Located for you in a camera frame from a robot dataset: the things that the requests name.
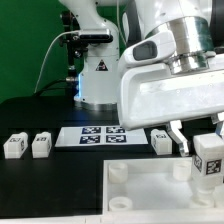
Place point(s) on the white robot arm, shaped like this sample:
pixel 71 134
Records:
pixel 160 62

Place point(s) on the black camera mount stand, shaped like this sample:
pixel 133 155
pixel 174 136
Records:
pixel 75 47

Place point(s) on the white square tabletop part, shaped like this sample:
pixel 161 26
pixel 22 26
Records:
pixel 155 191

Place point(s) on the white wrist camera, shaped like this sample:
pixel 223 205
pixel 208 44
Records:
pixel 156 48

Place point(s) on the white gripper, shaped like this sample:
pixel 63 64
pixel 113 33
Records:
pixel 150 96

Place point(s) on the white sheet with markers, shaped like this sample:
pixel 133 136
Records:
pixel 99 135

